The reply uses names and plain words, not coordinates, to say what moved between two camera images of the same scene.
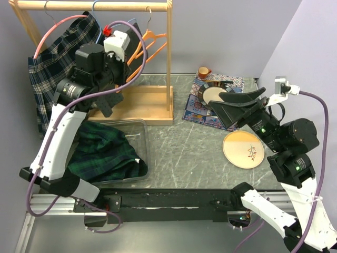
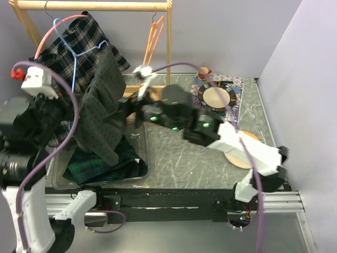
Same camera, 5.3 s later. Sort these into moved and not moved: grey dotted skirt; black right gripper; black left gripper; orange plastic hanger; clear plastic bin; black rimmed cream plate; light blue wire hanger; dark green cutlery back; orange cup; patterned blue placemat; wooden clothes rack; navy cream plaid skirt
Moved: black left gripper; grey dotted skirt; light blue wire hanger; black right gripper; orange plastic hanger
Not moved: navy cream plaid skirt; patterned blue placemat; dark green cutlery back; orange cup; clear plastic bin; black rimmed cream plate; wooden clothes rack
